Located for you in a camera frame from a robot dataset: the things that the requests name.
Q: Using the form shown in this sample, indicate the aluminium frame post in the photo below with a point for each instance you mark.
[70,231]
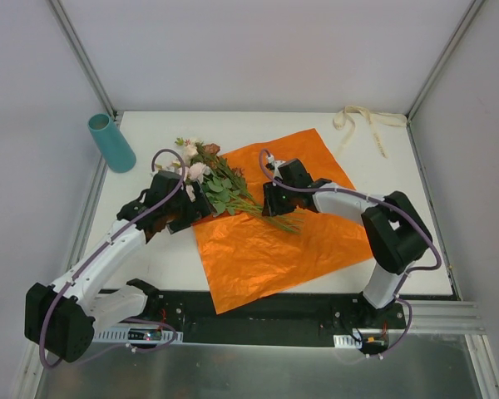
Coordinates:
[460,31]
[78,50]

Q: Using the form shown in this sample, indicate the left aluminium frame post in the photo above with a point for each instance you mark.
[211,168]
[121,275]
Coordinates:
[78,50]

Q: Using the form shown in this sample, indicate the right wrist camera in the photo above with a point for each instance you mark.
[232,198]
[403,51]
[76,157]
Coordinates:
[273,166]

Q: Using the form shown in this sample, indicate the right aluminium frame post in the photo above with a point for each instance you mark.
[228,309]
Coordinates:
[460,31]

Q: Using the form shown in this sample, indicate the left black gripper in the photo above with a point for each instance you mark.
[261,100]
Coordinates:
[200,204]

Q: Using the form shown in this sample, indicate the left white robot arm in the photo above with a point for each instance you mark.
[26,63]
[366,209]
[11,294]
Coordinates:
[63,317]

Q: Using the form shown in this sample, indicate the teal cylindrical vase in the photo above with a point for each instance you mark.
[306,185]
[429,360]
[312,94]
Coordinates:
[112,144]

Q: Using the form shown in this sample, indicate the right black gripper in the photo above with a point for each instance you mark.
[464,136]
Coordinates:
[269,204]

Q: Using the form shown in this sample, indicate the orange wrapping paper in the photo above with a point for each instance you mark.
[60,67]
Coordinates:
[245,258]

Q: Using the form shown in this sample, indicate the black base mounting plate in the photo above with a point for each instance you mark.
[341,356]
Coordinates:
[286,319]

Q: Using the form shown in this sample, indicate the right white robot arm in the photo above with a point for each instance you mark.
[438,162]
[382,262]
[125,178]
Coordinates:
[397,236]

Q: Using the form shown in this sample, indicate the pink artificial flower bouquet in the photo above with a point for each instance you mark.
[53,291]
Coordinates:
[225,187]

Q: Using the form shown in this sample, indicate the left white cable duct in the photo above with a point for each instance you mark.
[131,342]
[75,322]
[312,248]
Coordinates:
[137,335]

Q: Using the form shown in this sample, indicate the aluminium front rail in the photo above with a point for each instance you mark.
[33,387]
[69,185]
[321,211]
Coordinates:
[446,317]

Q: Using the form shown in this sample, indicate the right white cable duct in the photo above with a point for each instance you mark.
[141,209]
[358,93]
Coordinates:
[347,342]

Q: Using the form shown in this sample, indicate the white cable duct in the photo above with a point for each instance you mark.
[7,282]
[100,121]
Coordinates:
[137,335]
[347,342]

